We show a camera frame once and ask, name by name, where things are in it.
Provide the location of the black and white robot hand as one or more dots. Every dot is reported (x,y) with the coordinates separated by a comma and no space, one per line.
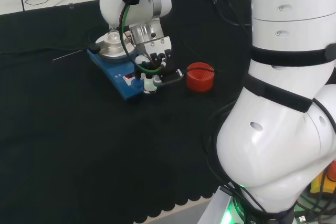
(160,58)

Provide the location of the heater with blue base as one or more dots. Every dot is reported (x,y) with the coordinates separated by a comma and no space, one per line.
(119,77)

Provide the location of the red threaded plastic cap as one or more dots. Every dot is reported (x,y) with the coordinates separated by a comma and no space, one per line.
(200,78)

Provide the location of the clear round-bottom glass flask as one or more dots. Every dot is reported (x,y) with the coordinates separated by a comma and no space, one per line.
(113,36)

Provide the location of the thin glass rod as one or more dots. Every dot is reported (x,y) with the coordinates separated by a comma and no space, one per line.
(69,55)

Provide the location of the small cloth clip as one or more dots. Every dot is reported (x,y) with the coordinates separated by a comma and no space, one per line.
(70,6)

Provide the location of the black bench cloth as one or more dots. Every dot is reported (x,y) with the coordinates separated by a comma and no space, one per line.
(78,142)

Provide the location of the yellow stop button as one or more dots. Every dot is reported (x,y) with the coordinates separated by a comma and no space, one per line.
(320,182)

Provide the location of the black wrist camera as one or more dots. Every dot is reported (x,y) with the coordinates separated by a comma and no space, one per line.
(170,78)

